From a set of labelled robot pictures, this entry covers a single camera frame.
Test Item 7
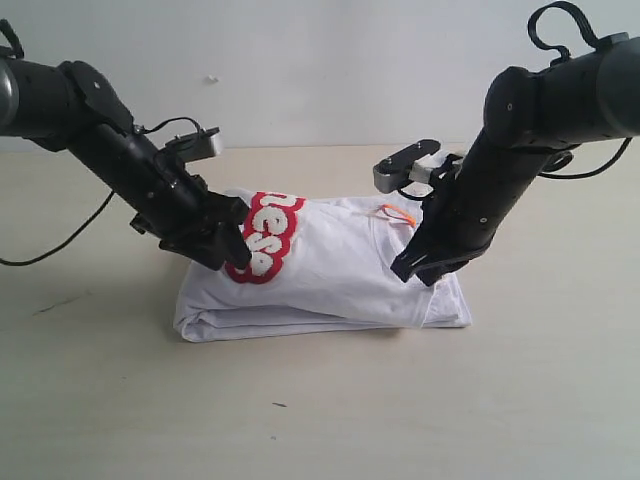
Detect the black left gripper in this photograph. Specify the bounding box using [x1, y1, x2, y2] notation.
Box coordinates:
[74, 124, 252, 271]

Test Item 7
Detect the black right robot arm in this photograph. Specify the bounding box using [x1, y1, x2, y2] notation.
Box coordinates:
[391, 36, 639, 286]

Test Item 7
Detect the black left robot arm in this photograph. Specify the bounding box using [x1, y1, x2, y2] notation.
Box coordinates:
[1, 59, 251, 270]

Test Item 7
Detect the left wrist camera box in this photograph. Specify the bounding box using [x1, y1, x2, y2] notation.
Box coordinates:
[165, 127, 223, 163]

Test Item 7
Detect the white t-shirt red lettering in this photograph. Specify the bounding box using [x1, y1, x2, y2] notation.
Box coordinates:
[173, 188, 472, 343]

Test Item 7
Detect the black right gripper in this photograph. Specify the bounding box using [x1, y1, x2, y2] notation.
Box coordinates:
[391, 131, 550, 287]

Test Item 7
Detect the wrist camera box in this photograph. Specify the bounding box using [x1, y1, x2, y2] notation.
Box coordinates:
[373, 139, 441, 194]
[165, 127, 223, 163]

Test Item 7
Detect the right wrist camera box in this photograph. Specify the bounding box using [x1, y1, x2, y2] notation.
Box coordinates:
[373, 139, 441, 194]

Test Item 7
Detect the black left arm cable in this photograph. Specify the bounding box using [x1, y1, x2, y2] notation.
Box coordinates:
[0, 19, 206, 266]

